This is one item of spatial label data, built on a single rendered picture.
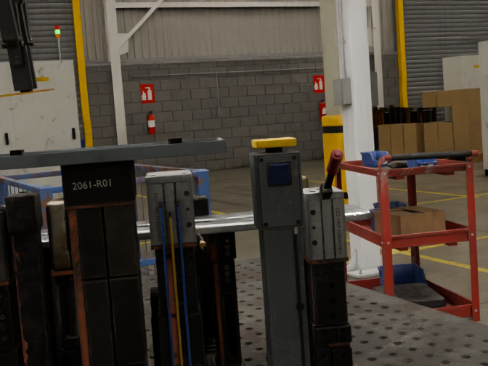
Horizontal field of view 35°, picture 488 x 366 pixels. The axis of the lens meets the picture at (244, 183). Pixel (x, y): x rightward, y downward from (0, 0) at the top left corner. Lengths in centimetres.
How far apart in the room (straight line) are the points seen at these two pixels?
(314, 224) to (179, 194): 23
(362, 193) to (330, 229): 417
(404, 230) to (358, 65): 208
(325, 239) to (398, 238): 228
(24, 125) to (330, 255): 838
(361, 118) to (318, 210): 417
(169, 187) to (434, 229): 255
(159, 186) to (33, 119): 834
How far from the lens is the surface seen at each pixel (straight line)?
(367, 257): 555
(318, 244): 131
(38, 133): 959
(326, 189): 128
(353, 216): 143
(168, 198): 126
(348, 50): 544
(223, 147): 107
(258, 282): 229
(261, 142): 111
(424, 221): 366
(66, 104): 967
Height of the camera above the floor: 120
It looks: 5 degrees down
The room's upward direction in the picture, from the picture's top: 4 degrees counter-clockwise
